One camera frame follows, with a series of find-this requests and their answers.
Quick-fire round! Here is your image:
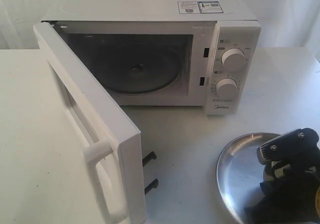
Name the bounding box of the glass microwave turntable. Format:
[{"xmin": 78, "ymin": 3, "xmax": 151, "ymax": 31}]
[{"xmin": 92, "ymin": 44, "xmax": 182, "ymax": 94}]

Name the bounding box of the upper white control knob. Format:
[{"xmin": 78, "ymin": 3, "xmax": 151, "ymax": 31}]
[{"xmin": 221, "ymin": 48, "xmax": 246, "ymax": 72}]

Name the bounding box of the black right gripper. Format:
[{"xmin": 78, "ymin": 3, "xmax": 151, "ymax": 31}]
[{"xmin": 244, "ymin": 158, "xmax": 320, "ymax": 223}]

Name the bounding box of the round steel plate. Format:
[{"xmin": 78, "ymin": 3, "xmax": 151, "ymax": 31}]
[{"xmin": 216, "ymin": 132, "xmax": 320, "ymax": 224}]

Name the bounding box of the energy label sticker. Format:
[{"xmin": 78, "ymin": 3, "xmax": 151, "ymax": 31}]
[{"xmin": 177, "ymin": 1, "xmax": 224, "ymax": 14}]

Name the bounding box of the white microwave door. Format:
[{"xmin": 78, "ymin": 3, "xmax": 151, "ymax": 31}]
[{"xmin": 33, "ymin": 22, "xmax": 159, "ymax": 223}]

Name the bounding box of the white control knob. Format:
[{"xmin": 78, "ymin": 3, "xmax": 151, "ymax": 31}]
[
  {"xmin": 221, "ymin": 48, "xmax": 246, "ymax": 72},
  {"xmin": 216, "ymin": 78, "xmax": 238, "ymax": 99}
]

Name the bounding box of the white microwave oven body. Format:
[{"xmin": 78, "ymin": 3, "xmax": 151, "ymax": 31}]
[{"xmin": 40, "ymin": 0, "xmax": 261, "ymax": 115}]

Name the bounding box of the lower white control knob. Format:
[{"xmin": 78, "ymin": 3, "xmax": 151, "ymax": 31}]
[{"xmin": 216, "ymin": 78, "xmax": 238, "ymax": 99}]

